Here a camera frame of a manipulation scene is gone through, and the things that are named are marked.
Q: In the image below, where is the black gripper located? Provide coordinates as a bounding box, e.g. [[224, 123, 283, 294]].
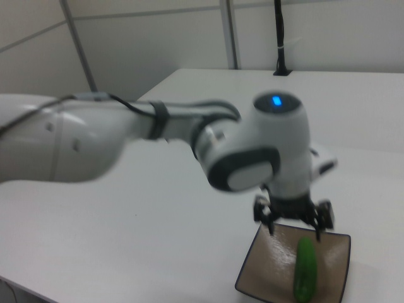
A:
[[253, 188, 335, 243]]

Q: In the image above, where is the green cucumber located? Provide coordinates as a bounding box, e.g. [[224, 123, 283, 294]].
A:
[[292, 237, 318, 302]]

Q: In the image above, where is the square brown ceramic plate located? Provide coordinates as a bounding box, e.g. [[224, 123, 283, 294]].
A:
[[234, 223, 352, 303]]

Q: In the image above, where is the grey strap around arm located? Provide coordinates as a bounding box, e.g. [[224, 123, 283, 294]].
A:
[[147, 100, 170, 140]]

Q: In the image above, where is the grey metal partition post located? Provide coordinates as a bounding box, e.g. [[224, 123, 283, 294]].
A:
[[59, 0, 98, 92], [220, 0, 241, 69]]

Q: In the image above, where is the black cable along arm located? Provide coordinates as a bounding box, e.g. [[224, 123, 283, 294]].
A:
[[0, 92, 160, 136]]

